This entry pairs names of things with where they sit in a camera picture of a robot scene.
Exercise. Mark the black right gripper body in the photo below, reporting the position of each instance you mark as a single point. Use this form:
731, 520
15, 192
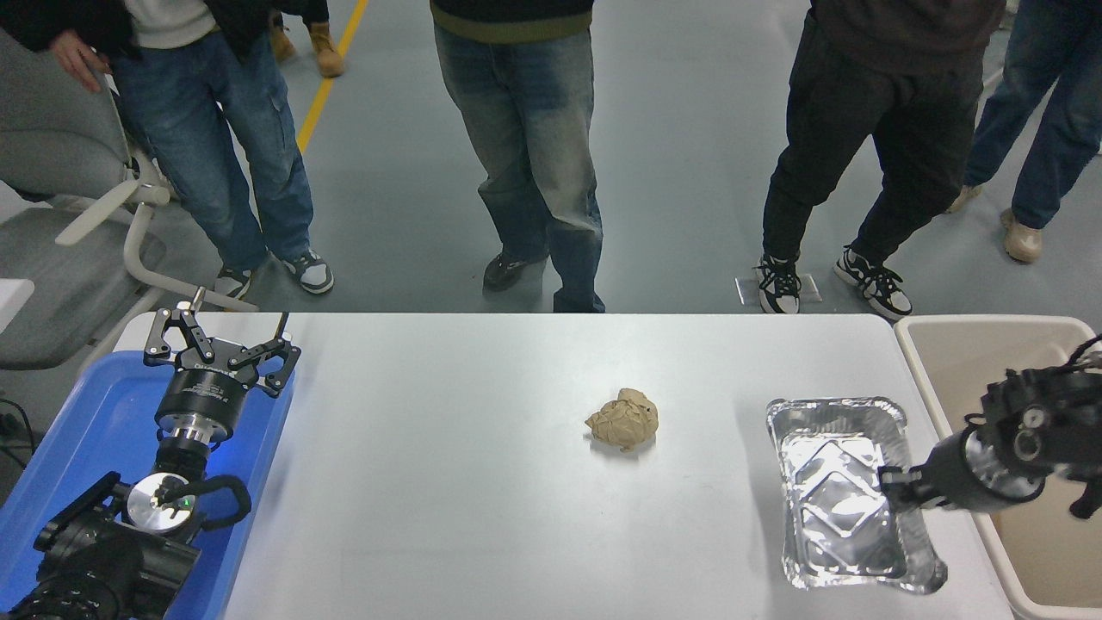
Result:
951, 478

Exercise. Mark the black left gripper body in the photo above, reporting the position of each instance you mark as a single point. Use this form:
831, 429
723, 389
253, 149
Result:
202, 400

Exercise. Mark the silver foil tray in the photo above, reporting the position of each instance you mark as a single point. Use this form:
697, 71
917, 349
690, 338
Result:
839, 508

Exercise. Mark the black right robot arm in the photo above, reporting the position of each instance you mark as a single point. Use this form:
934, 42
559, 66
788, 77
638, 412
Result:
1059, 413

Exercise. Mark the metal floor plate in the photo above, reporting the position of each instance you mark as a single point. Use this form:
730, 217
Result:
814, 289

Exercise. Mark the person's hand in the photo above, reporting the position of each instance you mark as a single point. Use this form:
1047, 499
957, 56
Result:
76, 58

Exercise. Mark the blue plastic tray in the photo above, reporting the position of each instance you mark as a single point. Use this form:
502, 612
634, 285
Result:
95, 422

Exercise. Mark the large pale bin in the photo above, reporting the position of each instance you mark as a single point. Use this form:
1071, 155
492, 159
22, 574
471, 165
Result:
1033, 560

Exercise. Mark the grey office chair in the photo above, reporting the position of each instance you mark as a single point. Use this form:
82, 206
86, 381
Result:
52, 284

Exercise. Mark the white side table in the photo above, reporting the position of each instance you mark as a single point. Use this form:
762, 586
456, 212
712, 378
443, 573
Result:
13, 301

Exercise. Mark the person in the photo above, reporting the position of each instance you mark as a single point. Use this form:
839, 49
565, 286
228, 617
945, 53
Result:
325, 47
198, 112
1050, 112
861, 120
525, 129

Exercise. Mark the crumpled tan paper ball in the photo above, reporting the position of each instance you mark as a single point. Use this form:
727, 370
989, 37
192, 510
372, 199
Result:
622, 420

